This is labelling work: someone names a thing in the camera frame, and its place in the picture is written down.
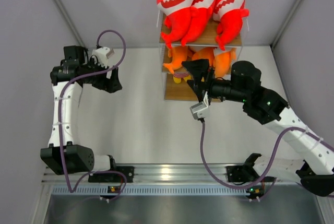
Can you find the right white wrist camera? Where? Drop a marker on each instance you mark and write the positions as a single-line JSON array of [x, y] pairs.
[[201, 109]]

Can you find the yellow striped plush left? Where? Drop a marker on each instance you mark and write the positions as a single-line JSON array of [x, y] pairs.
[[178, 77]]

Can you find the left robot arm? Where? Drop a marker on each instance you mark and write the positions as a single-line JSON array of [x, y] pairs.
[[64, 152]]

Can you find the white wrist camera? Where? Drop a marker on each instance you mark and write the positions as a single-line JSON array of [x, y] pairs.
[[101, 56], [201, 109]]

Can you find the red shark plush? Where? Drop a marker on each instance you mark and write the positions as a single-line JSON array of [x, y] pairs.
[[229, 14], [178, 16], [202, 11]]

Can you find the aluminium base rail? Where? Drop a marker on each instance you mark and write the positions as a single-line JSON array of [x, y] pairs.
[[237, 173]]

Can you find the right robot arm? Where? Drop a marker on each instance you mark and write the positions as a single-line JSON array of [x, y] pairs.
[[298, 155]]

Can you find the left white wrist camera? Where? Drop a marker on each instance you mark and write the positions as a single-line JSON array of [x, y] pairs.
[[101, 56]]

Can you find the grey slotted cable duct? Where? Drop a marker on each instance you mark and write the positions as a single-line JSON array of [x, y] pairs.
[[163, 190]]

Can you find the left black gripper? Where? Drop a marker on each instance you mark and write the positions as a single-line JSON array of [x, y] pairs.
[[111, 85]]

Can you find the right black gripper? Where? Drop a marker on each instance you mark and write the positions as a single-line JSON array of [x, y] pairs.
[[198, 69]]

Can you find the orange shark plush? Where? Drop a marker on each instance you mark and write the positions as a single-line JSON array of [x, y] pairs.
[[223, 60], [205, 53], [177, 55]]

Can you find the orange shark plush on shelf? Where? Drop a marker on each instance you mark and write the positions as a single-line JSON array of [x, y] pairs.
[[177, 55]]

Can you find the white wire wooden shelf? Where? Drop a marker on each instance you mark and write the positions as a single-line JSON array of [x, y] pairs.
[[182, 91]]

